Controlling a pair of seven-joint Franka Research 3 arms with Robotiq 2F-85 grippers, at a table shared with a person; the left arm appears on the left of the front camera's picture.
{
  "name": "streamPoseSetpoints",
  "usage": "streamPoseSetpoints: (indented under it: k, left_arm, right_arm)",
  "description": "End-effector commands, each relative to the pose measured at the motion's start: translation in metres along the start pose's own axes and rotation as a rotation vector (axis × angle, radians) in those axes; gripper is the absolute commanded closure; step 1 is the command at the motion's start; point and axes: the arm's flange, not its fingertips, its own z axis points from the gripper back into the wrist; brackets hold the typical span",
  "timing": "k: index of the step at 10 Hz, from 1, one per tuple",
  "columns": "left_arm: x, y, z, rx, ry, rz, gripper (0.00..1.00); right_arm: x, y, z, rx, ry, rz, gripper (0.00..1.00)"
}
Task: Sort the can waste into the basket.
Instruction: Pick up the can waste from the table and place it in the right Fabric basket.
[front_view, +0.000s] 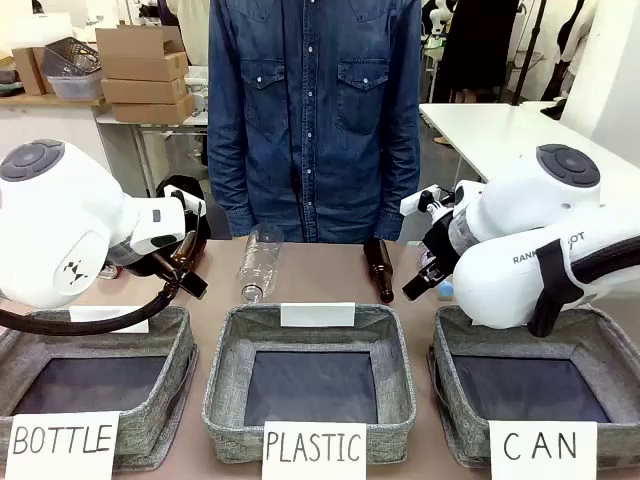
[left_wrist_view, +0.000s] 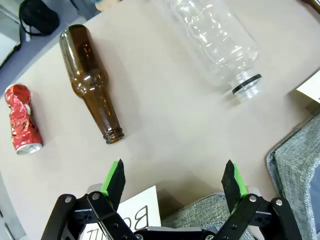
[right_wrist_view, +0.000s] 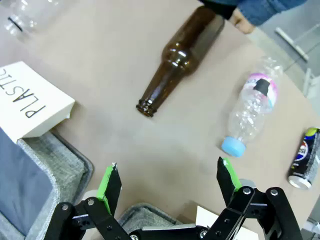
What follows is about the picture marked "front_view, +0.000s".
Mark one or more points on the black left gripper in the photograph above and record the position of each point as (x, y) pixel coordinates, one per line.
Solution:
(165, 265)

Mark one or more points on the grey fabric basket for cans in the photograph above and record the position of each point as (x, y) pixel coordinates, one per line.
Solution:
(444, 395)

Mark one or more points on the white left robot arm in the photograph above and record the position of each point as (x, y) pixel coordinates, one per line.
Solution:
(60, 225)

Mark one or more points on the small upright cardboard box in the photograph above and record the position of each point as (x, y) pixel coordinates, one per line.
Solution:
(27, 70)

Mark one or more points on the folded PLASTIC label card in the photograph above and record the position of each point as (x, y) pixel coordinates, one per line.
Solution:
(317, 315)

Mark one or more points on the open cardboard box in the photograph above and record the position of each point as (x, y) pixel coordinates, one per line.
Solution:
(135, 42)

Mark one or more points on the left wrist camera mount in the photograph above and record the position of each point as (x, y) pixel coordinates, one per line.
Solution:
(187, 200)

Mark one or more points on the CAN paper sign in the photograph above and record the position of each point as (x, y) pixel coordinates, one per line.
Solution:
(542, 450)

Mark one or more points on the person's left forearm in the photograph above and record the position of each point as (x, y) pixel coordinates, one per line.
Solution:
(400, 200)

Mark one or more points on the black mesh basket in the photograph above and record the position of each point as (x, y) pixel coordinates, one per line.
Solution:
(72, 57)

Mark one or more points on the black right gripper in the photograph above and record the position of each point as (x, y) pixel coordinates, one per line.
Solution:
(442, 245)

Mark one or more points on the bystander in white top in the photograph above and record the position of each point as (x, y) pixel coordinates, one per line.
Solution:
(575, 40)

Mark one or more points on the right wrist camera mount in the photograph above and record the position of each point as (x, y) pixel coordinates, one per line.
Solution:
(417, 204)

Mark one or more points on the white foam box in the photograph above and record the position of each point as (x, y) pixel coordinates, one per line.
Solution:
(40, 30)

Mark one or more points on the clear plastic bin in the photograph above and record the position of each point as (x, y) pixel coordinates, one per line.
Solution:
(75, 86)

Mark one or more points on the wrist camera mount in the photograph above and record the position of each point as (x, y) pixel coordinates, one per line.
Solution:
(417, 204)
(187, 200)

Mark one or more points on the grey fabric basket for plastic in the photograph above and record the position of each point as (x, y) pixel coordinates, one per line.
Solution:
(225, 380)

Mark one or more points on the flat cardboard box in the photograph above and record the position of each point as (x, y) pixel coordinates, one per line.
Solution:
(152, 111)
(145, 67)
(142, 91)

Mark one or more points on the person in denim shirt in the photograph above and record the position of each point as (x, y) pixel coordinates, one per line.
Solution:
(310, 125)

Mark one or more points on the BOTTLE paper sign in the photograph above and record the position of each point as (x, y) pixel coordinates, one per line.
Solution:
(62, 445)

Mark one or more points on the large clear plastic bottle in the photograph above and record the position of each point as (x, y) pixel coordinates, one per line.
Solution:
(260, 260)

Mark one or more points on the grey fabric basket for bottles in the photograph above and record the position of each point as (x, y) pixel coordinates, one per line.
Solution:
(165, 400)

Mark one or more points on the folded BOTTLE label card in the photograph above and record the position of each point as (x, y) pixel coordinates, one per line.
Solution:
(95, 314)

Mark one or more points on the PLASTIC paper sign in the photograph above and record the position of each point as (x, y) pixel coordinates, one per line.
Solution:
(314, 450)

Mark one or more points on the brown glass bottle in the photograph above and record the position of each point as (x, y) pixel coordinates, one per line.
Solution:
(192, 247)
(378, 265)

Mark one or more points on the person's right forearm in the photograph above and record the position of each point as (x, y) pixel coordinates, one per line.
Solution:
(232, 200)

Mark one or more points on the wooden shelf board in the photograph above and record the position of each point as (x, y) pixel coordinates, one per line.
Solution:
(50, 100)

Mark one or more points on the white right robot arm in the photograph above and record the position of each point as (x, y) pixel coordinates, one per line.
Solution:
(525, 200)

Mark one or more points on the white table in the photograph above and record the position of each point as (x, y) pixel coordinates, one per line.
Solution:
(500, 130)

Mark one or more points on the bystander in black clothes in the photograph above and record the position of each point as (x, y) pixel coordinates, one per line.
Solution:
(475, 50)

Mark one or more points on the black tripod pole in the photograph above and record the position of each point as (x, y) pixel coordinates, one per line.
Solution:
(527, 55)

